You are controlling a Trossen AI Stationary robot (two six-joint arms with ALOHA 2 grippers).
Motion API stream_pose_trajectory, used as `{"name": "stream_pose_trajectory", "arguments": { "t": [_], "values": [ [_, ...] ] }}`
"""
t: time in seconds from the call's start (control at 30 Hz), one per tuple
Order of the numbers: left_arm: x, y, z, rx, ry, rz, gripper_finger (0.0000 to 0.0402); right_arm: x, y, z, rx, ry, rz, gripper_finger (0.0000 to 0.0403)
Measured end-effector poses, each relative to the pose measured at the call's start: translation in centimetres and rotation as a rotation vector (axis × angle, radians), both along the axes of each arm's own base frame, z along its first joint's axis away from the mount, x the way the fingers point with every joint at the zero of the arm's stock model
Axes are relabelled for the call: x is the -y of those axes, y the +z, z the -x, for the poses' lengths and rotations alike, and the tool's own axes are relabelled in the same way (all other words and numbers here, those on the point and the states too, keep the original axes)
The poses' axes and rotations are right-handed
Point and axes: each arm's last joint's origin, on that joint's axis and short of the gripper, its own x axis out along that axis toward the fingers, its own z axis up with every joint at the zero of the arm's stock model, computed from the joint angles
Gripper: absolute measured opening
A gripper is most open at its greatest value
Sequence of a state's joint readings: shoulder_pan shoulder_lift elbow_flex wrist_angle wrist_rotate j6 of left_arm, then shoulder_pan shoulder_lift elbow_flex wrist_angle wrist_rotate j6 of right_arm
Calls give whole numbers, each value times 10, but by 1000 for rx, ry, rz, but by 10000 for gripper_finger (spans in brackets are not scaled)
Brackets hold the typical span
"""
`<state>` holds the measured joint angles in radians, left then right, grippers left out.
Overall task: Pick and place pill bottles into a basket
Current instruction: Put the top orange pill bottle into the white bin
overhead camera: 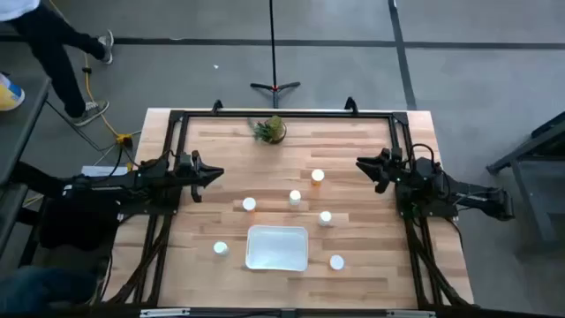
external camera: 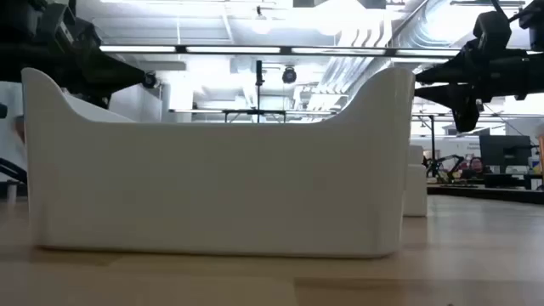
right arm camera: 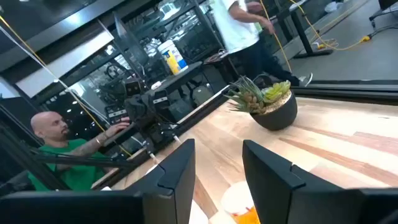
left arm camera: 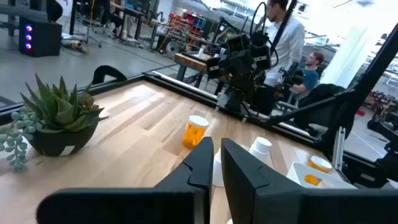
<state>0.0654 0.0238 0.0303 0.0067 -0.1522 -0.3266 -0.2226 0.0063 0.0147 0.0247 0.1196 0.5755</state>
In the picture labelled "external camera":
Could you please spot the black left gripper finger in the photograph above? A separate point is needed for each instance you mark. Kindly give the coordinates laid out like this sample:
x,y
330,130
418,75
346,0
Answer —
x,y
119,72
123,85

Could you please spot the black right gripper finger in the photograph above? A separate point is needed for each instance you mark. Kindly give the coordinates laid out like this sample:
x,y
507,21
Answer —
x,y
442,92
450,72

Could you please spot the white cup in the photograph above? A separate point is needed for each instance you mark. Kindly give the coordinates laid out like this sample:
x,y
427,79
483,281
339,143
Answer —
x,y
418,191

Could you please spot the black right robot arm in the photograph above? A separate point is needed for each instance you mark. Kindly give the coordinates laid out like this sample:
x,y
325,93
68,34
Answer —
x,y
535,72

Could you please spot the black background robot arm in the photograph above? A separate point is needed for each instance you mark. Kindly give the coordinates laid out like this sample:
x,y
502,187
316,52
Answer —
x,y
446,163

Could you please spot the white plastic basket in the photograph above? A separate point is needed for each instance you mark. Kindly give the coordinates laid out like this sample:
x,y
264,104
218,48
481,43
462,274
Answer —
x,y
212,191

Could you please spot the black round spotlight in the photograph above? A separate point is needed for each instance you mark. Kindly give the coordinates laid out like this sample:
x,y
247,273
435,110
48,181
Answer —
x,y
149,80
289,75

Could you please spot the black background stand pole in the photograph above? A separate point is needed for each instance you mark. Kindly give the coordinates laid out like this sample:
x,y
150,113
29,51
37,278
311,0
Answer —
x,y
432,144

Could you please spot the black computer monitor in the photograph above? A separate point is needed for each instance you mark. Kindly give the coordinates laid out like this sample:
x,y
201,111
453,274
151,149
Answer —
x,y
503,151

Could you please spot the person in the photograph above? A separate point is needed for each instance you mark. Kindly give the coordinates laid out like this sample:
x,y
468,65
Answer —
x,y
476,165

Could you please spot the black background desk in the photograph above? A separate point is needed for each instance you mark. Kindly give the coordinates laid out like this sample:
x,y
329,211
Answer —
x,y
489,193

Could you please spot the black horizontal background beam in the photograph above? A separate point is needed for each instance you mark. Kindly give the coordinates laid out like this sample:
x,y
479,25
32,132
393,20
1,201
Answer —
x,y
255,111

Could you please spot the black tripod stand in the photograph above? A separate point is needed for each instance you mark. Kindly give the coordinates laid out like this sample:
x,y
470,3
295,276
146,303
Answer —
x,y
259,85

